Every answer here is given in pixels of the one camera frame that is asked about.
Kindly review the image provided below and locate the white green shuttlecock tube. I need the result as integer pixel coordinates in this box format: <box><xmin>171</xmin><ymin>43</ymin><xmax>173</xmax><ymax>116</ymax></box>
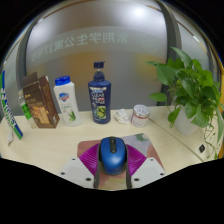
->
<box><xmin>0</xmin><ymin>69</ymin><xmax>24</xmax><ymax>140</ymax></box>

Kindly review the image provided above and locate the green potted plant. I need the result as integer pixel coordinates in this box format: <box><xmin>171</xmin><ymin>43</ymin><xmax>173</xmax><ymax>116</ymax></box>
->
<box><xmin>146</xmin><ymin>46</ymin><xmax>224</xmax><ymax>159</ymax></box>

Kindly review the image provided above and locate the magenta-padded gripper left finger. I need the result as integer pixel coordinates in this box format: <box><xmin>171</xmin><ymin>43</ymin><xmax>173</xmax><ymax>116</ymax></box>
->
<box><xmin>57</xmin><ymin>142</ymin><xmax>101</xmax><ymax>190</ymax></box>

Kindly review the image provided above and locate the brown carton box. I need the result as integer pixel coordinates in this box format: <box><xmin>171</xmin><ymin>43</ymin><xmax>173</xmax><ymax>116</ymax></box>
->
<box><xmin>22</xmin><ymin>71</ymin><xmax>61</xmax><ymax>129</ymax></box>

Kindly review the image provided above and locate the white blue-capped shampoo bottle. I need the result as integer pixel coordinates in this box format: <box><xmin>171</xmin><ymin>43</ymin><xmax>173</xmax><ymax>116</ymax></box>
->
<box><xmin>53</xmin><ymin>75</ymin><xmax>82</xmax><ymax>128</ymax></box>

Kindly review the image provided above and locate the small white-lidded jar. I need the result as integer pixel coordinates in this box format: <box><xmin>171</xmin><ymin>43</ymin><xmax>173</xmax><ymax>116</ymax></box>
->
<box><xmin>130</xmin><ymin>104</ymin><xmax>151</xmax><ymax>128</ymax></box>

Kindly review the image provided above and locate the floral pink mouse pad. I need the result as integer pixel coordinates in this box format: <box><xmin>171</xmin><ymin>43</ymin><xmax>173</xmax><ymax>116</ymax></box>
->
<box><xmin>76</xmin><ymin>132</ymin><xmax>165</xmax><ymax>190</ymax></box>

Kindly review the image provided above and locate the clear green-label drink bottle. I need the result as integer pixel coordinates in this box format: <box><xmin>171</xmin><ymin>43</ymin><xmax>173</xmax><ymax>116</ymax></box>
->
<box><xmin>18</xmin><ymin>89</ymin><xmax>38</xmax><ymax>129</ymax></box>

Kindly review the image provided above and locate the crumpled white tissue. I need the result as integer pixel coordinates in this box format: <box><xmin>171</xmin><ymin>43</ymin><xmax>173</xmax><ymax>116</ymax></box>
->
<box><xmin>114</xmin><ymin>108</ymin><xmax>130</xmax><ymax>125</ymax></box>

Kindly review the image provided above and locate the dark blue shampoo bottle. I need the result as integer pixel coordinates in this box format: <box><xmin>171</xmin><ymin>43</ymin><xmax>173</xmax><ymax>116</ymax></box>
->
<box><xmin>87</xmin><ymin>60</ymin><xmax>112</xmax><ymax>125</ymax></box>

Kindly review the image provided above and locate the blue and black computer mouse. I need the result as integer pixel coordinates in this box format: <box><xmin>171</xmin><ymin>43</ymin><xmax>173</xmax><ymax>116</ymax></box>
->
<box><xmin>97</xmin><ymin>135</ymin><xmax>129</xmax><ymax>176</ymax></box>

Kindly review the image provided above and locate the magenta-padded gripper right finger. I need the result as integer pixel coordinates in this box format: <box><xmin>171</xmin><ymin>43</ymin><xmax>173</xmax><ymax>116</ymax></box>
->
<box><xmin>124</xmin><ymin>143</ymin><xmax>167</xmax><ymax>190</ymax></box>

